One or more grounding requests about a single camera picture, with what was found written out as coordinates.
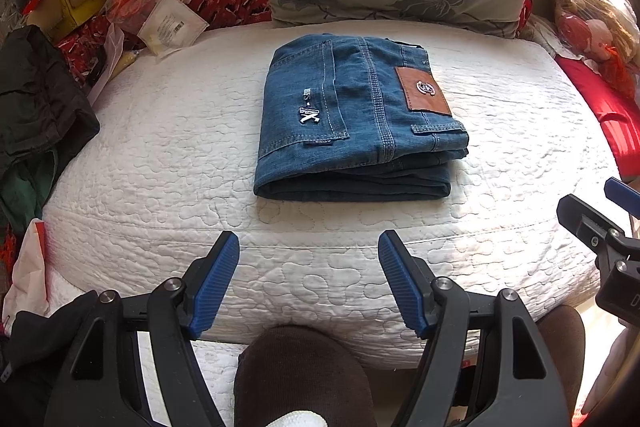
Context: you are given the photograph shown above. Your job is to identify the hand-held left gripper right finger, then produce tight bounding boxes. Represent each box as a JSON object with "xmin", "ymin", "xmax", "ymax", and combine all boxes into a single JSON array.
[{"xmin": 377, "ymin": 231, "xmax": 573, "ymax": 427}]

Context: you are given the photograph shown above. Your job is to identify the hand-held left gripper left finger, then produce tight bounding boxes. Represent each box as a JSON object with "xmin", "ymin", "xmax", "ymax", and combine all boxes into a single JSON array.
[{"xmin": 44, "ymin": 231, "xmax": 240, "ymax": 427}]

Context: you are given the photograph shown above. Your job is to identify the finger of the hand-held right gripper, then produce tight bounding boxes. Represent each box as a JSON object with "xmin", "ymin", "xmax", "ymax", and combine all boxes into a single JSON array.
[
  {"xmin": 603, "ymin": 177, "xmax": 640, "ymax": 208},
  {"xmin": 556, "ymin": 193, "xmax": 628, "ymax": 258}
]

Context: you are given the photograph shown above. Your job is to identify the blue denim pants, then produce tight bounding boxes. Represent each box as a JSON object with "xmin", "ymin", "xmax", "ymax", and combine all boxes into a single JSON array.
[{"xmin": 252, "ymin": 33, "xmax": 470, "ymax": 202}]

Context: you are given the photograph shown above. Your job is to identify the red plastic item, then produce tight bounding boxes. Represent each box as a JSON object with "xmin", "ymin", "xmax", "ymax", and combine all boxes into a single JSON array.
[{"xmin": 555, "ymin": 54, "xmax": 640, "ymax": 180}]

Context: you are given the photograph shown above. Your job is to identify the person's right leg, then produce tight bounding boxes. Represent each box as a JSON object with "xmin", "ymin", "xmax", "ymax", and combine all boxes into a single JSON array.
[{"xmin": 536, "ymin": 304, "xmax": 587, "ymax": 408}]

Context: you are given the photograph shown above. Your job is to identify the person's leg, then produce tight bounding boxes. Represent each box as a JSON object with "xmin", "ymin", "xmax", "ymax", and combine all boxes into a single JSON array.
[
  {"xmin": 234, "ymin": 326, "xmax": 377, "ymax": 427},
  {"xmin": 536, "ymin": 304, "xmax": 587, "ymax": 408}
]

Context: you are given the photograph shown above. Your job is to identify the white quilted bed cover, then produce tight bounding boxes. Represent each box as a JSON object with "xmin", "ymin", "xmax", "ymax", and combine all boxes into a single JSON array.
[{"xmin": 42, "ymin": 19, "xmax": 621, "ymax": 370}]

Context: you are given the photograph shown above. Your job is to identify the person's left leg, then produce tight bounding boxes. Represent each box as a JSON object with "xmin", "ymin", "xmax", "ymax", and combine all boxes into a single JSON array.
[{"xmin": 234, "ymin": 326, "xmax": 377, "ymax": 427}]

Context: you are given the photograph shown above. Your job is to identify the blond doll in plastic bag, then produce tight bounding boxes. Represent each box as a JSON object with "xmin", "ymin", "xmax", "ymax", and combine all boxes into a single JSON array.
[{"xmin": 552, "ymin": 0, "xmax": 640, "ymax": 102}]

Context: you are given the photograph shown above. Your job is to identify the white and orange plastic bag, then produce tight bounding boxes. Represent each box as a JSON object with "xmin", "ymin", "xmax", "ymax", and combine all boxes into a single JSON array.
[{"xmin": 2, "ymin": 217, "xmax": 51, "ymax": 338}]

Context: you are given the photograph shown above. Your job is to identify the black cloth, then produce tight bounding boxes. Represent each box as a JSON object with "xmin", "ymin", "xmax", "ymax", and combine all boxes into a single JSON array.
[{"xmin": 0, "ymin": 292, "xmax": 101, "ymax": 427}]

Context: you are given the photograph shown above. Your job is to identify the yellow cloth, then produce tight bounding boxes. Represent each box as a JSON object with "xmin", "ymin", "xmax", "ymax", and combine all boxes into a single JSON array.
[{"xmin": 111, "ymin": 49, "xmax": 146, "ymax": 78}]

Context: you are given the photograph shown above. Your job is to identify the dark jacket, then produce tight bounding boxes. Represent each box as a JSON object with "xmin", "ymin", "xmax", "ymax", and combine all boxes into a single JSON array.
[{"xmin": 0, "ymin": 27, "xmax": 101, "ymax": 233}]

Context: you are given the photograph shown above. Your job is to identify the pale lilac plastic bag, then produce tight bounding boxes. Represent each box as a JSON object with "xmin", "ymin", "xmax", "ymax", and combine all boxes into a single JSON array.
[{"xmin": 87, "ymin": 24, "xmax": 126, "ymax": 100}]

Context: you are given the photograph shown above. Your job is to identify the white packet in clear wrap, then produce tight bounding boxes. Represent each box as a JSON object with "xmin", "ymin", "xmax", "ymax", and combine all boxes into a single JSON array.
[{"xmin": 137, "ymin": 0, "xmax": 208, "ymax": 58}]

